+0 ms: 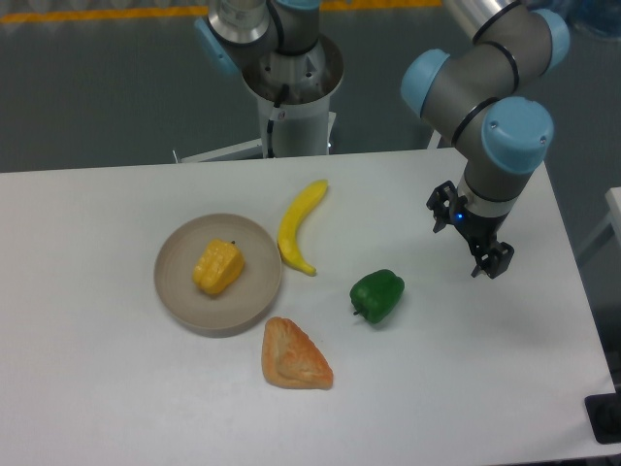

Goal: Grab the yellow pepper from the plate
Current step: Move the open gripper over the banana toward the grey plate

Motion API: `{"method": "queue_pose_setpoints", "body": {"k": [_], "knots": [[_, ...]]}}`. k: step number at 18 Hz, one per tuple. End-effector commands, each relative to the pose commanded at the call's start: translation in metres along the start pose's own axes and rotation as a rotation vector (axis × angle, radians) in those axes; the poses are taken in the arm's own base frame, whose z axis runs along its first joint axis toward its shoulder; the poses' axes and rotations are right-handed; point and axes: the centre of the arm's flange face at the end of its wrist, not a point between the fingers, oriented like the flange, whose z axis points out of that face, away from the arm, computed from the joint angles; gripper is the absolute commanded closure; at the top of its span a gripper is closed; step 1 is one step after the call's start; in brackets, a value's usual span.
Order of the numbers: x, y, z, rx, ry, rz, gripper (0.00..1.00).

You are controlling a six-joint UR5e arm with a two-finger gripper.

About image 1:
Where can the white furniture at right edge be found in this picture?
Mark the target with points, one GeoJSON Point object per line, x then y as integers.
{"type": "Point", "coordinates": [605, 230]}

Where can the yellow banana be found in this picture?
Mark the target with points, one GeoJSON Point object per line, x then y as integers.
{"type": "Point", "coordinates": [301, 206]}

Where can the green bell pepper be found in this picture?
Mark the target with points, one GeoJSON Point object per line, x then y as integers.
{"type": "Point", "coordinates": [376, 295]}

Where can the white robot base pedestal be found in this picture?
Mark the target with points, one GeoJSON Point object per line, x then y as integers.
{"type": "Point", "coordinates": [293, 96]}

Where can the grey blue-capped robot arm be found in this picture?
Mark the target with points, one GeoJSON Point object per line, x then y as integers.
{"type": "Point", "coordinates": [472, 101]}

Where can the black device at table edge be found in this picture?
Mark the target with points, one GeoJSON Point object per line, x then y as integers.
{"type": "Point", "coordinates": [603, 411]}

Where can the yellow bell pepper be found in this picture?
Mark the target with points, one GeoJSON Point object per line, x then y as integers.
{"type": "Point", "coordinates": [220, 264]}

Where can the triangular golden pastry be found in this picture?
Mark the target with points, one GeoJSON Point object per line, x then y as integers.
{"type": "Point", "coordinates": [290, 359]}

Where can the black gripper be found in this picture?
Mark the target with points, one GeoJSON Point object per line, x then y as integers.
{"type": "Point", "coordinates": [478, 221]}

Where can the beige round plate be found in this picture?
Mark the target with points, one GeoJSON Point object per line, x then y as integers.
{"type": "Point", "coordinates": [244, 302]}

